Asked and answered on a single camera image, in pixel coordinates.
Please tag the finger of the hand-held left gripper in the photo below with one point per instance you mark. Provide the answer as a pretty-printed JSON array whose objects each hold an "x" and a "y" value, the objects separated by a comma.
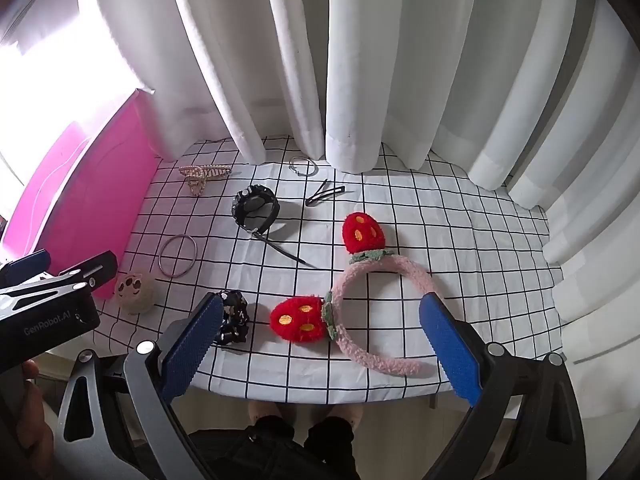
[
  {"x": 30, "y": 261},
  {"x": 87, "y": 271}
]

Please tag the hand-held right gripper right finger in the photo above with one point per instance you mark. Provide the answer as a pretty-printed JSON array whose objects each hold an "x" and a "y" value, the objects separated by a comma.
[{"x": 450, "y": 355}]

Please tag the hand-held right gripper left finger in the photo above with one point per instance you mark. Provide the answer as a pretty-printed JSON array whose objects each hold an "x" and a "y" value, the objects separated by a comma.
[{"x": 192, "y": 345}]

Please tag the black white patterned scrunchie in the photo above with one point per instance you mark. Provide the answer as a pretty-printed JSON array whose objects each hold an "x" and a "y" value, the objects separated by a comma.
[{"x": 234, "y": 317}]

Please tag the pink plastic storage box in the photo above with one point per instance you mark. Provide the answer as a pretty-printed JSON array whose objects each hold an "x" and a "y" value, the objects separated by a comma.
[{"x": 75, "y": 185}]

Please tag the black hair clip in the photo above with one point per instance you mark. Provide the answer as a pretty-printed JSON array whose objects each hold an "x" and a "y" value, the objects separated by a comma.
[{"x": 320, "y": 195}]

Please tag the person's left hand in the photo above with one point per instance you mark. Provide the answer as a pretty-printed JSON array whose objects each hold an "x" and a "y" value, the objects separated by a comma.
[{"x": 25, "y": 410}]

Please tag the silver bangle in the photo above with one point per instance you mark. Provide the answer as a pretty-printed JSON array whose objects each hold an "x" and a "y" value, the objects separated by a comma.
[{"x": 177, "y": 255}]

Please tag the beige fuzzy slipper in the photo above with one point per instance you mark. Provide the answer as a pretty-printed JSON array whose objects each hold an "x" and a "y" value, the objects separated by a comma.
[
  {"x": 262, "y": 410},
  {"x": 345, "y": 414}
]

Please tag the black checked white tablecloth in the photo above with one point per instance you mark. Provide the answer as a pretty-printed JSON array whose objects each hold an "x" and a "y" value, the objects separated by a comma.
[{"x": 450, "y": 235}]

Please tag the person's black pants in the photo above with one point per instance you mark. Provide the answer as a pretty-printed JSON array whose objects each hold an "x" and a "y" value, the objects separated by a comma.
[{"x": 270, "y": 450}]

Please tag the thin black hairpin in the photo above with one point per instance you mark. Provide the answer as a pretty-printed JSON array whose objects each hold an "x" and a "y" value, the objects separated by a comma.
[{"x": 285, "y": 251}]

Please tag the pearl hair claw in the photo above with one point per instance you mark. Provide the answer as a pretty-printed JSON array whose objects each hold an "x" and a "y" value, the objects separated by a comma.
[{"x": 200, "y": 175}]

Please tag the black wrist watch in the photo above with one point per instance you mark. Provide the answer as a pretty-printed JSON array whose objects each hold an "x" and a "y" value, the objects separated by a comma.
[{"x": 255, "y": 207}]

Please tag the pink strawberry plush headband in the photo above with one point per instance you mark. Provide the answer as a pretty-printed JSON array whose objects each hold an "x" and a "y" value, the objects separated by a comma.
[{"x": 362, "y": 230}]

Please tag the white curtain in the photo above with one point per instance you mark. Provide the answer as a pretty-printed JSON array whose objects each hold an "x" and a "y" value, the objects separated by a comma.
[{"x": 350, "y": 60}]

